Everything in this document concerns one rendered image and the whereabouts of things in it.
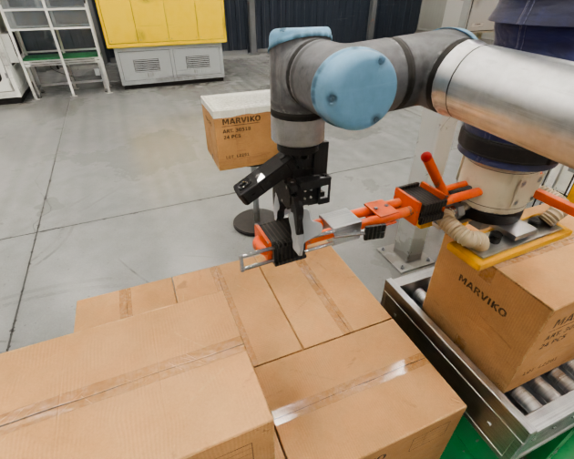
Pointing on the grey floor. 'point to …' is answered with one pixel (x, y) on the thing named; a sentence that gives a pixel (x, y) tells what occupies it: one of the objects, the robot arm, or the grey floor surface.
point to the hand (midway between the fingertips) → (286, 239)
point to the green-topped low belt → (60, 64)
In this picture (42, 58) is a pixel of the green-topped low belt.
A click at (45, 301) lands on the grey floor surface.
